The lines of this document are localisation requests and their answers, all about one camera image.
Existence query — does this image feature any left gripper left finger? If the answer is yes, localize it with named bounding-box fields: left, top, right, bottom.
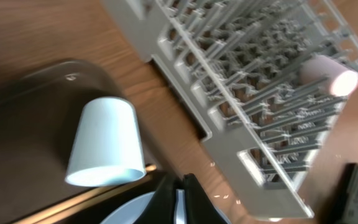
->
left=134, top=174, right=181, bottom=224

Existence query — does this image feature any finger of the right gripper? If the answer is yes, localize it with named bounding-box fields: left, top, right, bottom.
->
left=318, top=163, right=358, bottom=224

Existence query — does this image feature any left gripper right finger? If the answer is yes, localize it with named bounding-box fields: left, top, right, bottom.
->
left=183, top=174, right=226, bottom=224

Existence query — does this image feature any blue plate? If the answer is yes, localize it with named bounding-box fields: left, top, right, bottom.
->
left=99, top=189, right=232, bottom=224

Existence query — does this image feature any light blue cup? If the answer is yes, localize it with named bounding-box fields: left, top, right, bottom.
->
left=65, top=97, right=146, bottom=187

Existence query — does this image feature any white pink cup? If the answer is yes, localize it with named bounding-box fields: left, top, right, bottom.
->
left=300, top=55, right=358, bottom=96

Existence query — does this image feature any grey dishwasher rack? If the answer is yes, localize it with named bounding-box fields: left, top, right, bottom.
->
left=103, top=0, right=358, bottom=220

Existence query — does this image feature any upper wooden chopstick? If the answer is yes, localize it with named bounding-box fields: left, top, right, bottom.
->
left=14, top=164, right=157, bottom=224

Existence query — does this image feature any brown serving tray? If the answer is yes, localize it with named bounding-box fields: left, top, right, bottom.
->
left=0, top=60, right=163, bottom=223

